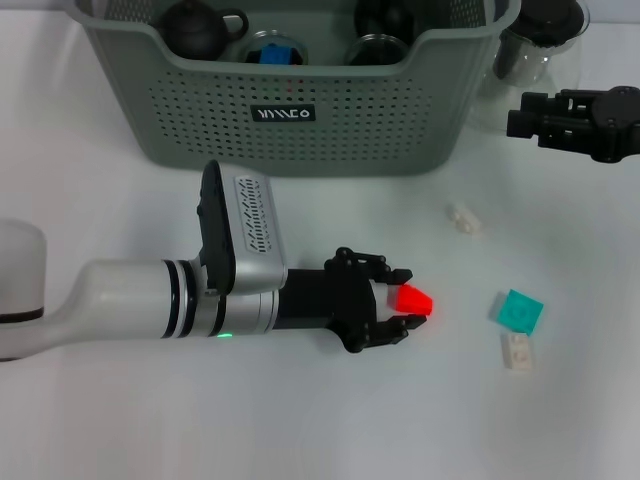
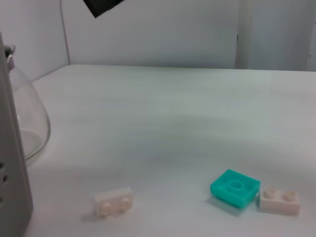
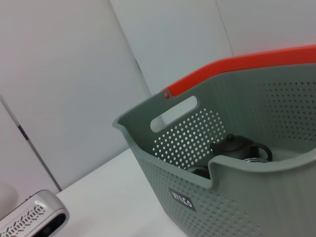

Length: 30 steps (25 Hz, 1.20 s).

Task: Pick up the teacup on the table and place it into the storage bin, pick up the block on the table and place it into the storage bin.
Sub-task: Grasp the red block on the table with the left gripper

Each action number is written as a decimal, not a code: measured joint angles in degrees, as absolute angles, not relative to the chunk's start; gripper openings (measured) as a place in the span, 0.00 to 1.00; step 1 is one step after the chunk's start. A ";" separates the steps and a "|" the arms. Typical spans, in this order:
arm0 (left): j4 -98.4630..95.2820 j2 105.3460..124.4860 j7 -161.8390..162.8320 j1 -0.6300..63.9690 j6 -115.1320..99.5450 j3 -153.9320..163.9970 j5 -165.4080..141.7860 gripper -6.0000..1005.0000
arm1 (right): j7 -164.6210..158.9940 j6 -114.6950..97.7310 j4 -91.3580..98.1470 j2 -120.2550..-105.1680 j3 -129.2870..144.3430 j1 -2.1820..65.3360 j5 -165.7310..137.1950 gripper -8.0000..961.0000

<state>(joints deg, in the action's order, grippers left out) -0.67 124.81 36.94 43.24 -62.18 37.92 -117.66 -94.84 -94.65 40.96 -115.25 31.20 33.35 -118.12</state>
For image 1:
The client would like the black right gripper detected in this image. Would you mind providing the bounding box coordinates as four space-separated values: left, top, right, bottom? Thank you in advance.
506 85 640 164

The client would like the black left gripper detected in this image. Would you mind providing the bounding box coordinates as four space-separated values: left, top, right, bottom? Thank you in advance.
276 246 430 355

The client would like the red sloped toy brick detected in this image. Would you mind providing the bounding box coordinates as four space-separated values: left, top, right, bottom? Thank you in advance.
387 283 435 317

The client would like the small white toy brick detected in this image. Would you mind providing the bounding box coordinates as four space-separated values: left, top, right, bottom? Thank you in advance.
446 202 485 235

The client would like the teal square toy plate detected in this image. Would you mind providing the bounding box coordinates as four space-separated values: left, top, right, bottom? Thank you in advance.
489 288 545 336

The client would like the glass teacup black holder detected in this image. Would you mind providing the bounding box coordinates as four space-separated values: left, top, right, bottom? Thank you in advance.
242 28 309 65
353 0 416 51
343 33 410 66

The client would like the blue square toy plate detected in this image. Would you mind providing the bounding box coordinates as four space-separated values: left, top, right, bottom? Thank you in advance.
258 44 294 66

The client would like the glass carafe black lid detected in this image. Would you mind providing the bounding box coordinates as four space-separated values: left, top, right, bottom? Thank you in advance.
467 0 591 134

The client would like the white flat toy plate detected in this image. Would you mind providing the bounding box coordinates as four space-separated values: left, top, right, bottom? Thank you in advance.
501 332 535 372

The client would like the grey-green perforated plastic basket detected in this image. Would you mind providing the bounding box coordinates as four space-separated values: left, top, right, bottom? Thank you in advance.
73 0 521 179

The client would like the dark brown clay teapot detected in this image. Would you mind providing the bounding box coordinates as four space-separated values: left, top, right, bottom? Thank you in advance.
160 0 250 61

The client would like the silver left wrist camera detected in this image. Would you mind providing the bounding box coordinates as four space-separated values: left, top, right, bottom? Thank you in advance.
196 159 290 297

